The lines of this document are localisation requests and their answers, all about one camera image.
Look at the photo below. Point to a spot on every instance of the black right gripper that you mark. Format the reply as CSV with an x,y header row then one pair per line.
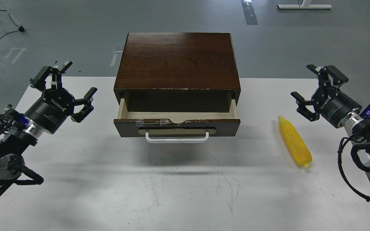
x,y
331,103

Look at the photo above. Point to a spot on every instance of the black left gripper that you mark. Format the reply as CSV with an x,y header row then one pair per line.
x,y
50,110

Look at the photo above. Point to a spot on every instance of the yellow corn cob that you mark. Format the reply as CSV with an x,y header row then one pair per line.
x,y
294,143

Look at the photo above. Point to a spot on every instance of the wooden drawer with white handle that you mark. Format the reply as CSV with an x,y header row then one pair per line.
x,y
177,127

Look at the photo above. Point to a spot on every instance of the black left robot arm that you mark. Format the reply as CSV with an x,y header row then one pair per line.
x,y
16,134

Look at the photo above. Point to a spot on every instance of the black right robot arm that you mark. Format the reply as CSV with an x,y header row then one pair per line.
x,y
358,123

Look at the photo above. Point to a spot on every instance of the white desk leg base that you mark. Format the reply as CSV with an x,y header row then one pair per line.
x,y
304,4

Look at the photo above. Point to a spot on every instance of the dark wooden cabinet box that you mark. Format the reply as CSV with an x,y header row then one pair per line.
x,y
187,71

